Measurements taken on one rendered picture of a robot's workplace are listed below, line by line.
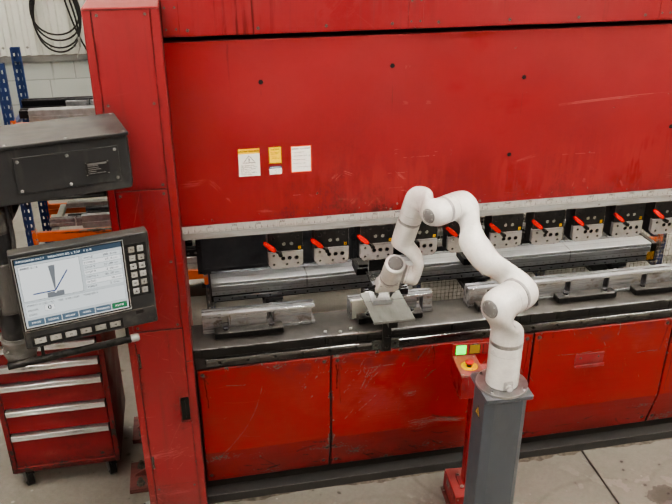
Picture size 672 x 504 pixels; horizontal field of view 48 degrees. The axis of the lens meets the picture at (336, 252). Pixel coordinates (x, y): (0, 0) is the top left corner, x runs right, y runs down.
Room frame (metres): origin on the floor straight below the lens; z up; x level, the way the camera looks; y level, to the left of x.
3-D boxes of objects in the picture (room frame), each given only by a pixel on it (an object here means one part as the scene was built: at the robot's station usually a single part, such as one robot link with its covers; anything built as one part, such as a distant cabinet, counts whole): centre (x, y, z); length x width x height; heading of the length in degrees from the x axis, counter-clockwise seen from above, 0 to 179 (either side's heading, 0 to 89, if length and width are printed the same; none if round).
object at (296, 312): (2.94, 0.35, 0.92); 0.50 x 0.06 x 0.10; 101
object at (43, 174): (2.38, 0.95, 1.53); 0.51 x 0.25 x 0.85; 115
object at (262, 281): (3.42, -0.53, 0.93); 2.30 x 0.14 x 0.10; 101
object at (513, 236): (3.16, -0.76, 1.26); 0.15 x 0.09 x 0.17; 101
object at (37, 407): (3.09, 1.35, 0.50); 0.50 x 0.50 x 1.00; 11
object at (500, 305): (2.30, -0.59, 1.30); 0.19 x 0.12 x 0.24; 132
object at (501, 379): (2.32, -0.61, 1.09); 0.19 x 0.19 x 0.18
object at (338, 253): (3.00, 0.03, 1.26); 0.15 x 0.09 x 0.17; 101
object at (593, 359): (3.09, -1.23, 0.59); 0.15 x 0.02 x 0.07; 101
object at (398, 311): (2.90, -0.22, 1.00); 0.26 x 0.18 x 0.01; 11
